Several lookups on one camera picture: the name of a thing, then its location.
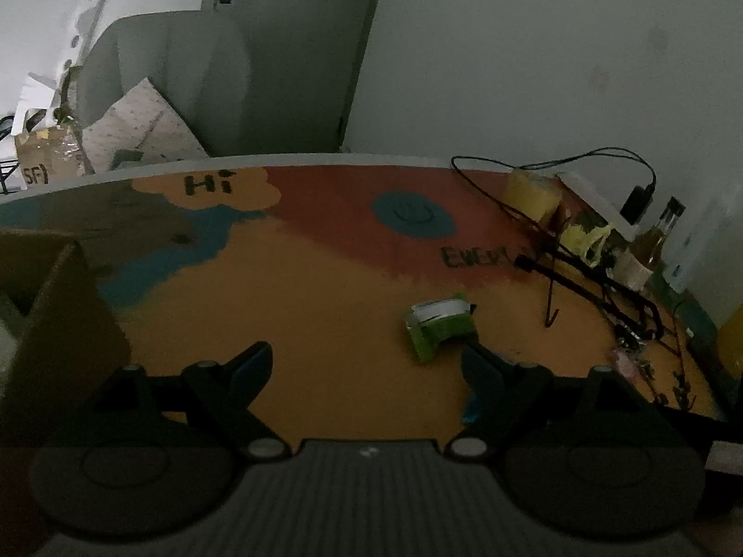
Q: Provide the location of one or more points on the orange printed table mat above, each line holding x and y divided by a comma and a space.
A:
302, 278

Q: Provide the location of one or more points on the grey door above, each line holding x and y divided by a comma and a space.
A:
290, 52

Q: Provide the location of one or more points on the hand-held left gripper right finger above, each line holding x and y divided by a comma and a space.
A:
479, 362

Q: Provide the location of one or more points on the yellow plastic bottle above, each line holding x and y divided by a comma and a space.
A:
732, 336

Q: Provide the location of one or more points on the white perforated board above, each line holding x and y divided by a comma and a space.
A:
52, 11

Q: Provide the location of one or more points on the brown paper bag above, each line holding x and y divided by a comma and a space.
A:
49, 156

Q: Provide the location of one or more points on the yellow tape roll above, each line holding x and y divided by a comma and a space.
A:
531, 194

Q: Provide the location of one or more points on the black charger plug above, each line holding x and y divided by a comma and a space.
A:
635, 203

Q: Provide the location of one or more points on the white patterned cushion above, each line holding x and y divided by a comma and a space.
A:
139, 125

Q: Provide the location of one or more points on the brown cardboard box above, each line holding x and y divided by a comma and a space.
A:
52, 336

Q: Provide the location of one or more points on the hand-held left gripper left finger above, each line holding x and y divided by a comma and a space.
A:
255, 362

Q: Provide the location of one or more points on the grey armchair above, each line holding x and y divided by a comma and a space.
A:
174, 69

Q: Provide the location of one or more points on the small pink wrapper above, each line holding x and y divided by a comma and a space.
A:
624, 362

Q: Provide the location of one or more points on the green snack packet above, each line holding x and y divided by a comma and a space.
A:
441, 330

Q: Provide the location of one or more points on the crumpled yellow tape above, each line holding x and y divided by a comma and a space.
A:
586, 235

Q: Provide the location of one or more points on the glass bottle with amber liquid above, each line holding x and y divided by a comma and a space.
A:
647, 249

